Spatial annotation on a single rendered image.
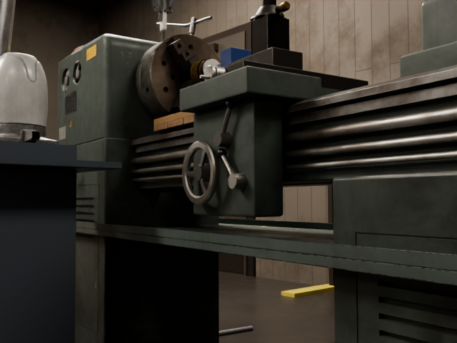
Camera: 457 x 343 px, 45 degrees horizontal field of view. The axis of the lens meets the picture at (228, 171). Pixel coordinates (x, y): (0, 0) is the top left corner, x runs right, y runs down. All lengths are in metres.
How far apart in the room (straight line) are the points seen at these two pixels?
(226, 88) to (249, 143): 0.13
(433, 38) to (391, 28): 2.83
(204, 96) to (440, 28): 0.54
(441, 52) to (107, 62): 1.29
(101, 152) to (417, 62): 1.24
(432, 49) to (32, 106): 1.09
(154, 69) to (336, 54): 2.43
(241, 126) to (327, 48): 3.05
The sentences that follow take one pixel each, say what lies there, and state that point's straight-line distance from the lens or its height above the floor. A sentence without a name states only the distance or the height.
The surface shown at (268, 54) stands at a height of 1.01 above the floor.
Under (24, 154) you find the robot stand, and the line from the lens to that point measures 1.60.
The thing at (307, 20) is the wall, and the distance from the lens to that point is 4.45.
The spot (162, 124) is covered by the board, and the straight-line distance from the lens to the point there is 1.76.
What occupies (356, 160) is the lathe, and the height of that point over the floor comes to 0.71.
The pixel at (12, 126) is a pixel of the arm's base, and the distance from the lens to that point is 1.66.
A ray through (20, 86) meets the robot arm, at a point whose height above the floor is 0.96.
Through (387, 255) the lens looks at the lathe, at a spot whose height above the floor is 0.55.
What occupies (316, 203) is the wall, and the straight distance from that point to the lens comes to 4.18.
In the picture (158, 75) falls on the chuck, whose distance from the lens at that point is 1.95.
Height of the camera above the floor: 0.64
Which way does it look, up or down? 3 degrees up
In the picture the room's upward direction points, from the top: straight up
